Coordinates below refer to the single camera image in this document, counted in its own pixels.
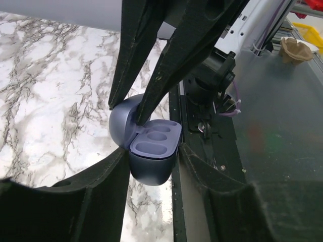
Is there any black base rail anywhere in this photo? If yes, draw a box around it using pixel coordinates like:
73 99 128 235
169 76 246 241

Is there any lavender earbud charging case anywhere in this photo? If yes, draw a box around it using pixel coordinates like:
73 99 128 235
109 94 182 186

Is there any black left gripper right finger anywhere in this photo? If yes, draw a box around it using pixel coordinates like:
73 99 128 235
179 144 322 241

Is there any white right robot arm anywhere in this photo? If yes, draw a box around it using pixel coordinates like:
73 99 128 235
109 1 290 129

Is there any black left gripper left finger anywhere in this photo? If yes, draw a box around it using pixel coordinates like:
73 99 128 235
1 148 130 241

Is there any brown paper cup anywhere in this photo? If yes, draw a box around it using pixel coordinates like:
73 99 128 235
279 38 313 66

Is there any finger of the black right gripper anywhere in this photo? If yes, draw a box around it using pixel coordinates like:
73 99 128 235
109 1 189 110
137 0 248 126

